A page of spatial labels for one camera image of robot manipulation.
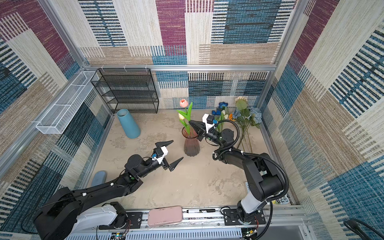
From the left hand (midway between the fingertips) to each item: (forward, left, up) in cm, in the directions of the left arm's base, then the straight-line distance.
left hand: (177, 147), depth 71 cm
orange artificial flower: (+37, -36, -20) cm, 55 cm away
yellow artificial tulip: (+14, -2, +3) cm, 15 cm away
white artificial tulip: (+41, -31, -21) cm, 56 cm away
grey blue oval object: (-5, +46, -24) cm, 52 cm away
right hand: (+12, -6, +4) cm, 14 cm away
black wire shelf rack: (+52, +35, -6) cm, 63 cm away
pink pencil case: (-24, +7, -24) cm, 35 cm away
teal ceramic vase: (+25, +33, -14) cm, 44 cm away
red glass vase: (+10, -7, -13) cm, 18 cm away
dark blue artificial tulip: (+41, -27, -20) cm, 53 cm away
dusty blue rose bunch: (+32, -47, -14) cm, 59 cm away
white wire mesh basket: (+12, +56, +8) cm, 58 cm away
